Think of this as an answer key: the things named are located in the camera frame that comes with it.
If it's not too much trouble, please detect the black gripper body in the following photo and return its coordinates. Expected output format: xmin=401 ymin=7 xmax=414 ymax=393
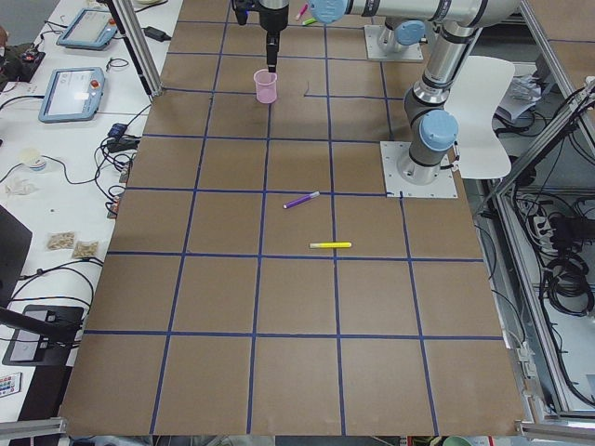
xmin=258 ymin=0 xmax=288 ymax=33

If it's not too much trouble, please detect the snack bag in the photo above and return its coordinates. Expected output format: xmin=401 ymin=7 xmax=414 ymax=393
xmin=46 ymin=231 xmax=76 ymax=251
xmin=72 ymin=241 xmax=100 ymax=259

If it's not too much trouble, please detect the far blue teach pendant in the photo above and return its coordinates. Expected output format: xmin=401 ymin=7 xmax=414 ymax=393
xmin=57 ymin=8 xmax=118 ymax=50

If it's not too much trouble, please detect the pink pen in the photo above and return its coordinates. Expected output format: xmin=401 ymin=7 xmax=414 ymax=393
xmin=295 ymin=3 xmax=309 ymax=21

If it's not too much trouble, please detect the aluminium frame post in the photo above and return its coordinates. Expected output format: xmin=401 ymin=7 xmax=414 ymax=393
xmin=104 ymin=0 xmax=163 ymax=98

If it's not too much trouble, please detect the white chair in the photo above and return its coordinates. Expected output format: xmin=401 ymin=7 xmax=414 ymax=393
xmin=444 ymin=56 xmax=515 ymax=179

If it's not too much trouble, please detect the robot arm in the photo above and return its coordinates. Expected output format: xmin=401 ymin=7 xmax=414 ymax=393
xmin=308 ymin=1 xmax=519 ymax=185
xmin=377 ymin=17 xmax=426 ymax=54

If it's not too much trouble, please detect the near blue teach pendant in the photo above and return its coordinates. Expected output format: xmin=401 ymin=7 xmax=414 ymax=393
xmin=38 ymin=67 xmax=105 ymax=124

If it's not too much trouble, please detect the black power adapter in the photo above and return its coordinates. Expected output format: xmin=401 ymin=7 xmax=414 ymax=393
xmin=143 ymin=26 xmax=171 ymax=42

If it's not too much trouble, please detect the blue teach pendant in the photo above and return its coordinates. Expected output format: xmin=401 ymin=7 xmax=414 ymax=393
xmin=38 ymin=67 xmax=105 ymax=124
xmin=57 ymin=8 xmax=118 ymax=50

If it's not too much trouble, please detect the black camera stand base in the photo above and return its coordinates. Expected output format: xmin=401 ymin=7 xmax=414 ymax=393
xmin=1 ymin=305 xmax=84 ymax=366

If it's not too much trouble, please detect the yellow pen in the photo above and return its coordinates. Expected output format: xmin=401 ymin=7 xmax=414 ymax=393
xmin=309 ymin=242 xmax=352 ymax=249

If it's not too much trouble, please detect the pink mesh cup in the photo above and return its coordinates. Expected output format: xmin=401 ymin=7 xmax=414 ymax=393
xmin=253 ymin=69 xmax=278 ymax=104

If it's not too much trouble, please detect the small white bowl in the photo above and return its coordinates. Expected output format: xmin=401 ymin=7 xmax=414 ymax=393
xmin=20 ymin=147 xmax=46 ymax=172

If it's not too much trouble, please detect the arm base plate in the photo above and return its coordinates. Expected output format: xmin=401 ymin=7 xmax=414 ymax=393
xmin=380 ymin=141 xmax=457 ymax=199
xmin=364 ymin=25 xmax=423 ymax=63

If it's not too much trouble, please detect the purple pen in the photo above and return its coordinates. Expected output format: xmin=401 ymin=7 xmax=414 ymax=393
xmin=283 ymin=191 xmax=320 ymax=209

